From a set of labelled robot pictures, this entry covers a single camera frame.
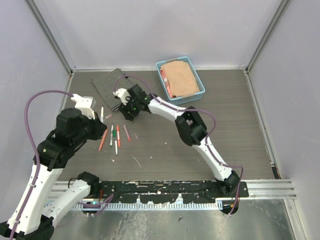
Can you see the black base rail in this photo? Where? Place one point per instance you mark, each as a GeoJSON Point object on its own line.
{"type": "Point", "coordinates": [168, 191]}

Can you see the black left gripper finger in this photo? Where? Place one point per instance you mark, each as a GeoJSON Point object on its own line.
{"type": "Point", "coordinates": [97, 132]}
{"type": "Point", "coordinates": [98, 124]}

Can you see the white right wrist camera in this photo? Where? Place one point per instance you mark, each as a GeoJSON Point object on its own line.
{"type": "Point", "coordinates": [123, 95]}

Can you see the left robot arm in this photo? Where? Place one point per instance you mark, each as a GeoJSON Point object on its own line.
{"type": "Point", "coordinates": [32, 219]}

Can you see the grey slotted cable duct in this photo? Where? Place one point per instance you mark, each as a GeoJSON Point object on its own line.
{"type": "Point", "coordinates": [176, 206]}

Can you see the dark green pen cap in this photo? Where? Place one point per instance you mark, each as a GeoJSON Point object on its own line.
{"type": "Point", "coordinates": [114, 133]}

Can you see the orange highlighter pen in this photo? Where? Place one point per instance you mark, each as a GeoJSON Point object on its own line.
{"type": "Point", "coordinates": [118, 136]}

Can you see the salmon orange pen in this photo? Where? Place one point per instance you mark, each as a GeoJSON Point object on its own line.
{"type": "Point", "coordinates": [103, 140]}

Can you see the purple highlighter pen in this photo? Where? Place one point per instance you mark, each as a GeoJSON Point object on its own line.
{"type": "Point", "coordinates": [127, 133]}

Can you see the white pen blue end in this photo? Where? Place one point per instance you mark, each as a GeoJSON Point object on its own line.
{"type": "Point", "coordinates": [116, 147]}

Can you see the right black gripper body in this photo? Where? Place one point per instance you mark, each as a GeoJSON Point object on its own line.
{"type": "Point", "coordinates": [131, 107]}

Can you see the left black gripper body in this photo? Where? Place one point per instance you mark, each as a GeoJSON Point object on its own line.
{"type": "Point", "coordinates": [80, 137]}

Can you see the light blue plastic basket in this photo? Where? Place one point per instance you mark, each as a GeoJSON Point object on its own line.
{"type": "Point", "coordinates": [187, 99]}

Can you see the black white striped cloth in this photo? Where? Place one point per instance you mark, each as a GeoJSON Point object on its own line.
{"type": "Point", "coordinates": [108, 84]}

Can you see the white marker green end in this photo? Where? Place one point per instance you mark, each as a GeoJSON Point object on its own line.
{"type": "Point", "coordinates": [111, 135]}

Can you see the white pen lime end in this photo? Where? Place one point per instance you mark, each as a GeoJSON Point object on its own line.
{"type": "Point", "coordinates": [102, 114]}

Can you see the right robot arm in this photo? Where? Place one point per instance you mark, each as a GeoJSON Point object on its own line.
{"type": "Point", "coordinates": [191, 129]}

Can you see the peach folded towel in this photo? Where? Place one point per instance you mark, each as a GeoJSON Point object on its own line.
{"type": "Point", "coordinates": [179, 79]}

